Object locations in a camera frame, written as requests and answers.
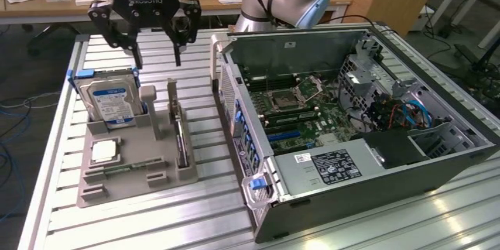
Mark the metal socket cover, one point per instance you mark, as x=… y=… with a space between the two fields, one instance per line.
x=311 y=86

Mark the green motherboard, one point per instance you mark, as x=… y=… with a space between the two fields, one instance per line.
x=333 y=115

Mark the black plastic shroud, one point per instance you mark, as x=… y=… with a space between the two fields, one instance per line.
x=395 y=147

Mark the green RAM stick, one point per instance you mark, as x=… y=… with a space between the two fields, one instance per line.
x=121 y=169

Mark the open black PC case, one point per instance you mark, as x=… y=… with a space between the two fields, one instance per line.
x=391 y=185

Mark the grey power supply unit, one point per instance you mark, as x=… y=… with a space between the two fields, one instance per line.
x=337 y=165

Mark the blue expansion slot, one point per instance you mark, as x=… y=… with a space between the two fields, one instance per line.
x=285 y=136

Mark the graphics card with black fan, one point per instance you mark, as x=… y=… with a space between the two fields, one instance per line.
x=181 y=138

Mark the blue case latch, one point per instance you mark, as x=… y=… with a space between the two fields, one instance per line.
x=258 y=182

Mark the grey plastic parts rack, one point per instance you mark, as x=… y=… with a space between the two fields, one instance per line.
x=145 y=150

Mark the metal disk bay cage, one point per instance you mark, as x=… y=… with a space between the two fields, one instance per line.
x=362 y=80

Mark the installed RAM stick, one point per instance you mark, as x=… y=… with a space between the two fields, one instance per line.
x=291 y=117

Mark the silver CPU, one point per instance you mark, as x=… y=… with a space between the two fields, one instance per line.
x=105 y=152

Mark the hard disk with blue carrier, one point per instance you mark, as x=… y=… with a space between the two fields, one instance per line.
x=111 y=100

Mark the CPU socket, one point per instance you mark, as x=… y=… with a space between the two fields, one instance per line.
x=286 y=99

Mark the black office chair base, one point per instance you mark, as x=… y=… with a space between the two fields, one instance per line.
x=43 y=36

